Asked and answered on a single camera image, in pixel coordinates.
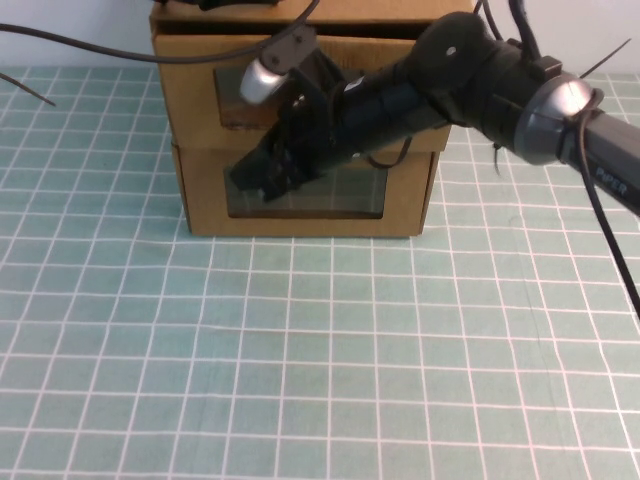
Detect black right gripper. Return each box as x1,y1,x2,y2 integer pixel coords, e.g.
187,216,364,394
226,48,354,204

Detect cardboard shoe box with window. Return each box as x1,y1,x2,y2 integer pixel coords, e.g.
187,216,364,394
171,139,447,239
148,0,477,153

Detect green checkered tablecloth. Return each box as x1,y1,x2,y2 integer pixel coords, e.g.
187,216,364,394
0,65,640,480

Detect black zip tie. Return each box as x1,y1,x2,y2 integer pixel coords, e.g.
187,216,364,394
578,37,633,81

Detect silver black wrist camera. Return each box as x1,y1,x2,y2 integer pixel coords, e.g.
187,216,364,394
238,27,319,106

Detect long thin black cable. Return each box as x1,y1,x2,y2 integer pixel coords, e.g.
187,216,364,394
0,0,322,66

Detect short thin black cable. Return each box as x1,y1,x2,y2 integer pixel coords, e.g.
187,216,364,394
0,72,57,107

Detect thick black sleeved cable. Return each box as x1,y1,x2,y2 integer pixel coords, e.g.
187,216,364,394
507,0,544,59

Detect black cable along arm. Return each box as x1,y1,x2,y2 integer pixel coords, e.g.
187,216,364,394
577,89,640,322

